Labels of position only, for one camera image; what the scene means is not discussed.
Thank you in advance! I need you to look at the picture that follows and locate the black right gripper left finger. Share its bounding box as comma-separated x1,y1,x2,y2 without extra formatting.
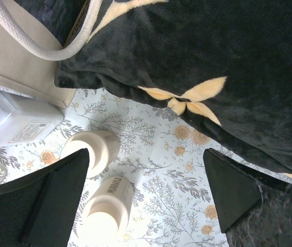
0,149,90,243

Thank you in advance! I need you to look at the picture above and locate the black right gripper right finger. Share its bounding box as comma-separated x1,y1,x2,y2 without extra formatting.
203,149,262,233

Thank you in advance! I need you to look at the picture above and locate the cream cylindrical bottle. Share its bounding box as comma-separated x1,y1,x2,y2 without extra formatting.
79,177,134,246
60,130,121,177

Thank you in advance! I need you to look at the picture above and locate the white rectangular bottle black cap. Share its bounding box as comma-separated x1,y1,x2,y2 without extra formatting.
0,91,64,147

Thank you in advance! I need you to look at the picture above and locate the beige canvas tote bag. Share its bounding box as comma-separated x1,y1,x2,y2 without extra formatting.
0,1,102,108

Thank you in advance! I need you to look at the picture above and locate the floral pattern table cloth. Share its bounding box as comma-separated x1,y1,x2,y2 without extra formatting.
0,79,292,247

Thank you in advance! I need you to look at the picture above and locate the black flower pattern pillow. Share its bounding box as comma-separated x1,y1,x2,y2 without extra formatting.
54,1,292,178

